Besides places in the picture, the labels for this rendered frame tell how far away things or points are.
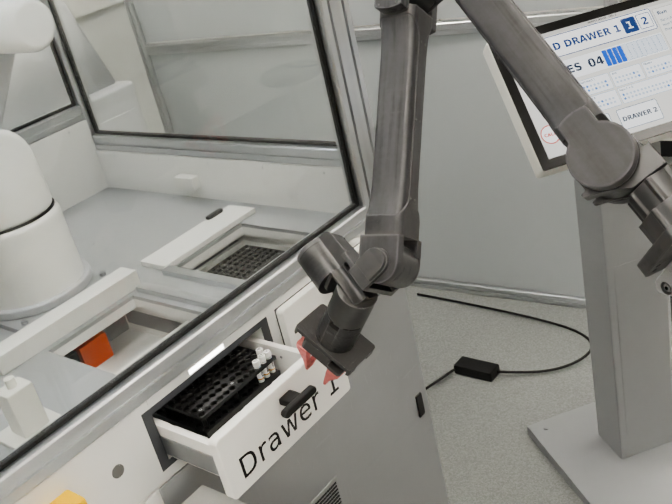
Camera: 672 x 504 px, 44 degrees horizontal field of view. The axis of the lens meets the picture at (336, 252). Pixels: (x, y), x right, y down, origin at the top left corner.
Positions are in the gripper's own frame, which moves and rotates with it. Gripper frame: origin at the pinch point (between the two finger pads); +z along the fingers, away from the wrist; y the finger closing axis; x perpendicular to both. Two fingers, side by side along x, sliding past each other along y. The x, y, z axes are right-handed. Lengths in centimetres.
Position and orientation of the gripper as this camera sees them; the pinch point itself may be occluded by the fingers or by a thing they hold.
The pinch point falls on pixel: (319, 371)
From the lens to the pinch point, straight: 126.4
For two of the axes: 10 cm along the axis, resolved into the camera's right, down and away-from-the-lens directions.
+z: -2.7, 6.5, 7.1
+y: -7.6, -6.0, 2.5
